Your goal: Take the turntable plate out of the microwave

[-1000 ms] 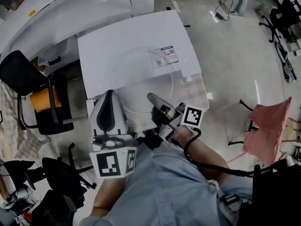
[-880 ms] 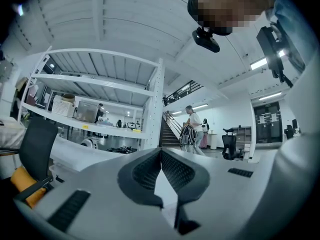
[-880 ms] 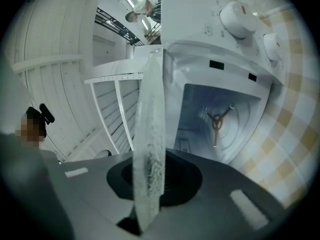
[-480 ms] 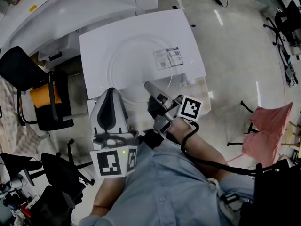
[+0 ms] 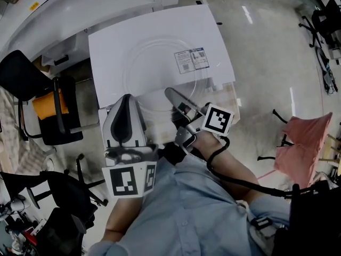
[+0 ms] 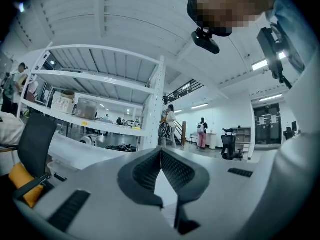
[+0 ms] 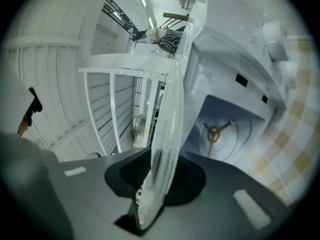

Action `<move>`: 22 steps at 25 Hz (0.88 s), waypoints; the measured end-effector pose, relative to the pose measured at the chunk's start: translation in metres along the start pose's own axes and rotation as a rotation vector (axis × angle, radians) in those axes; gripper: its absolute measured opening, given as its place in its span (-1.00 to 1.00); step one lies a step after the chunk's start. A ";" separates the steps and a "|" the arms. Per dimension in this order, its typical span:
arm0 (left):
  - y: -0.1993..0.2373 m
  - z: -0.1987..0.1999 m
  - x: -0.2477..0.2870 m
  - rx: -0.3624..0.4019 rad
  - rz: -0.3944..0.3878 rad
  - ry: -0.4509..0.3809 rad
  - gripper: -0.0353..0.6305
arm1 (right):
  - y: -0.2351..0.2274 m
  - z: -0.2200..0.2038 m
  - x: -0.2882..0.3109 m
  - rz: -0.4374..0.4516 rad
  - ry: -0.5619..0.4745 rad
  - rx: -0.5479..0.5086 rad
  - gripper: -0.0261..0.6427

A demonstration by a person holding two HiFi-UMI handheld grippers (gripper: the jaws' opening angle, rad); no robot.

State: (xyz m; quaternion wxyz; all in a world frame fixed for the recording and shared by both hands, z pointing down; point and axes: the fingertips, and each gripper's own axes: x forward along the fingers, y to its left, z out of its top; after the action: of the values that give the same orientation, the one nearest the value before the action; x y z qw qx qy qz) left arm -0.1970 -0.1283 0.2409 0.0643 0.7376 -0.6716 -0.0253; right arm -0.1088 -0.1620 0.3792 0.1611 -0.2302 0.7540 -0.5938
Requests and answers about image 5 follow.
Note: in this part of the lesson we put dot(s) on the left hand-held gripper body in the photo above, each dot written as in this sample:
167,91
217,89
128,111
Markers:
125,181

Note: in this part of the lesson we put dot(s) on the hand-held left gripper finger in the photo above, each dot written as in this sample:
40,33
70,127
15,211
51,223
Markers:
106,135
139,132

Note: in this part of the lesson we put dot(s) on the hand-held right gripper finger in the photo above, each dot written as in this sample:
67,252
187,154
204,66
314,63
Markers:
175,97
178,119

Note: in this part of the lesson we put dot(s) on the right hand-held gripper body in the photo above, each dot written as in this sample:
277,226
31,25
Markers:
217,119

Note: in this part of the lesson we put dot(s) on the clear glass round lid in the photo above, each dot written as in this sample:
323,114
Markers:
149,100

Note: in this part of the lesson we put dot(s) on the person's right forearm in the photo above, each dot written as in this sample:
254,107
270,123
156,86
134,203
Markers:
231,165

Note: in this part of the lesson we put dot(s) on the person's left forearm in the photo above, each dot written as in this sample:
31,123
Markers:
122,217

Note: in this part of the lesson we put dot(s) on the checkered cloth table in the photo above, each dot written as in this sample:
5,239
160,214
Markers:
8,121
230,100

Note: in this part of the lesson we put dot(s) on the black chair base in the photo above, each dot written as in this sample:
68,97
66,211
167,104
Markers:
280,116

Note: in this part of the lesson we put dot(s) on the black office chair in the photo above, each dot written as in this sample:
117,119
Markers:
61,191
58,233
327,23

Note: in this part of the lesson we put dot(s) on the orange seat cushion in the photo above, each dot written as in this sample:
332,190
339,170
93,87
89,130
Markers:
48,105

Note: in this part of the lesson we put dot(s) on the light blue shirt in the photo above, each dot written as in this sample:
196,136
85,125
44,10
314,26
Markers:
186,209

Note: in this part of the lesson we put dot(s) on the white microwave oven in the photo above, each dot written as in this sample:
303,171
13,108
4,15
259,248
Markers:
106,63

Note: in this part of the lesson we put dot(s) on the wooden stool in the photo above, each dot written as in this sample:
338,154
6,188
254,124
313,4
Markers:
327,148

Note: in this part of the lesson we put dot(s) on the black and teal scooter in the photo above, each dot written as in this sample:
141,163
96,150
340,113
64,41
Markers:
326,73

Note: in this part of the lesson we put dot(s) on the black equipment pack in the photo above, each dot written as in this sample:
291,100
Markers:
314,223

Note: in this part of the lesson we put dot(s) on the black metal-frame chair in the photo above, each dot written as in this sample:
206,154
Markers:
18,73

